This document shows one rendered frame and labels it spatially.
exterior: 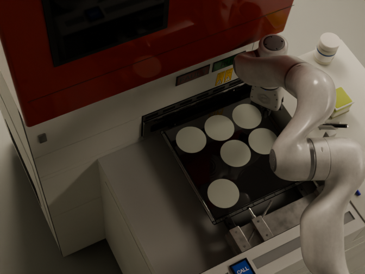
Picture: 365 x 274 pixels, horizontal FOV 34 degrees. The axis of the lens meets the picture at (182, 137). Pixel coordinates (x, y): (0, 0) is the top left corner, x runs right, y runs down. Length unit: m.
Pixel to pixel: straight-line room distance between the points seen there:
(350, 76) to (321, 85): 0.76
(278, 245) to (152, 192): 0.45
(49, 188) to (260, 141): 0.72
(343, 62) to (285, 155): 0.88
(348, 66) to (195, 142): 0.61
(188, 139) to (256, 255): 0.46
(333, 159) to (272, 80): 0.34
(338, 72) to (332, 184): 0.80
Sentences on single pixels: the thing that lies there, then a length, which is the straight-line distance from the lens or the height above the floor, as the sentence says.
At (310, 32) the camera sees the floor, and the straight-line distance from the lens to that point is 3.55.
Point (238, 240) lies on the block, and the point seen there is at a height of 0.91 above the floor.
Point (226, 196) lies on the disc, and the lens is 1.87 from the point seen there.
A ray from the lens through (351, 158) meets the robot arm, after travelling 1.40.
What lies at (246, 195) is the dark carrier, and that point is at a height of 0.90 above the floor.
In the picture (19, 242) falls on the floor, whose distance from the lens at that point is 2.80.
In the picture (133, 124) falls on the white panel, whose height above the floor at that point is 0.95.
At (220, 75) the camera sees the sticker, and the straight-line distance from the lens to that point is 1.94.
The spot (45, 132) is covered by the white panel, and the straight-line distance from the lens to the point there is 1.75.
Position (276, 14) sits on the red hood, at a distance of 1.75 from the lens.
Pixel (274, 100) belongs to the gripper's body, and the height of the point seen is 1.09.
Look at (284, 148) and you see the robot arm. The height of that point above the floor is 1.44.
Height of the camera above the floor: 2.58
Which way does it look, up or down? 59 degrees down
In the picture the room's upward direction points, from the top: 8 degrees clockwise
